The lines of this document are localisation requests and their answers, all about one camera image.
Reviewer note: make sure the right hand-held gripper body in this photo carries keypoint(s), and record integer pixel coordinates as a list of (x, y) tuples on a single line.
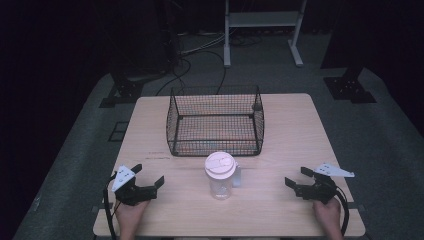
[(318, 190)]

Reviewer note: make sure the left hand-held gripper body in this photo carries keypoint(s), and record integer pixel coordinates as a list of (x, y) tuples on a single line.
[(133, 193)]

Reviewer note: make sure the person's left hand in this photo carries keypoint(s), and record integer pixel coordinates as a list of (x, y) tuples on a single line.
[(130, 215)]

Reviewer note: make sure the person's right hand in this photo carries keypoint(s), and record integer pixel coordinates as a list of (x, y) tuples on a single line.
[(330, 213)]

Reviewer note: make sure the clear cup with white lid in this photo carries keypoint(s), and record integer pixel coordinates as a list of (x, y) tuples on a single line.
[(220, 173)]

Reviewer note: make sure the black stand base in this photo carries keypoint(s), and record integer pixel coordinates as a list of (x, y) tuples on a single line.
[(348, 88), (125, 91)]

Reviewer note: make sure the white metal stand frame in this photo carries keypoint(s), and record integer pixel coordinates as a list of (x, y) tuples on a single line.
[(261, 19)]

